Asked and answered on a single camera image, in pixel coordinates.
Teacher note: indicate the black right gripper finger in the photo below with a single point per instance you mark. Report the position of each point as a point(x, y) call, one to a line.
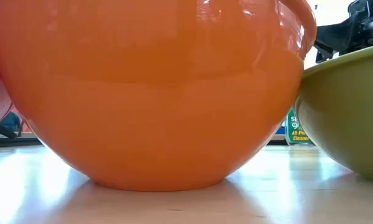
point(332, 40)

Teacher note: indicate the olive green bowl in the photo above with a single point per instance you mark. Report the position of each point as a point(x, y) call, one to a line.
point(348, 118)

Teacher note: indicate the clear spray cleaner bottle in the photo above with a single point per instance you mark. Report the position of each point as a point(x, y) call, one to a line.
point(295, 132)

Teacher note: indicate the orange glossy bowl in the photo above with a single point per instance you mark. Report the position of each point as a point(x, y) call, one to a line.
point(149, 102)

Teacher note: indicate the blue office chair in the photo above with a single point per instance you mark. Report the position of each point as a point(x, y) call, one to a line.
point(10, 122)

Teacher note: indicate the black aluminium frame rail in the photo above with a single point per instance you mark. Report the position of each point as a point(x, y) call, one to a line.
point(12, 141)

